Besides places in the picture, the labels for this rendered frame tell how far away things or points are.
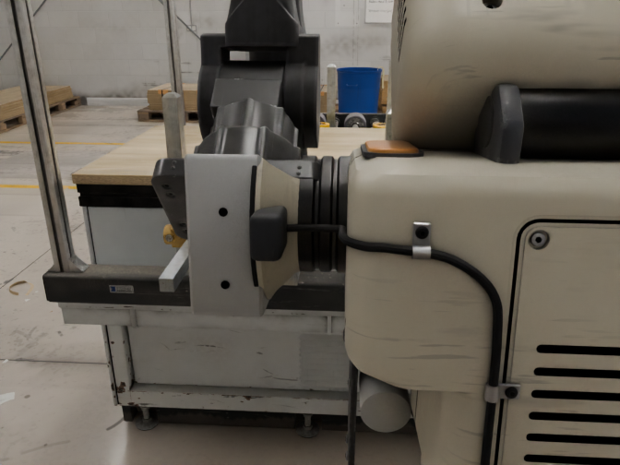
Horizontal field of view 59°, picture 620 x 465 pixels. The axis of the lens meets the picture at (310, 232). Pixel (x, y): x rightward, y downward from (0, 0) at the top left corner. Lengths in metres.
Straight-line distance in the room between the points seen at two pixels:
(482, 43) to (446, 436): 0.22
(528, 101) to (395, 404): 0.28
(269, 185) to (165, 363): 1.58
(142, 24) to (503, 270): 8.67
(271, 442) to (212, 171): 1.63
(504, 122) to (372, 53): 8.11
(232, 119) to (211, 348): 1.44
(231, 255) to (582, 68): 0.23
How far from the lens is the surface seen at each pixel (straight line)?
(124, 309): 1.56
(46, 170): 1.45
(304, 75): 0.48
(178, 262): 1.21
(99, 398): 2.25
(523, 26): 0.33
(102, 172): 1.64
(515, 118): 0.31
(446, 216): 0.29
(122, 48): 9.03
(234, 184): 0.36
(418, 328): 0.31
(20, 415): 2.28
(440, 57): 0.32
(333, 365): 1.80
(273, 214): 0.33
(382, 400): 0.50
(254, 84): 0.46
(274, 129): 0.42
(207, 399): 1.90
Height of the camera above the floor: 1.31
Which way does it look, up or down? 22 degrees down
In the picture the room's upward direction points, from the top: straight up
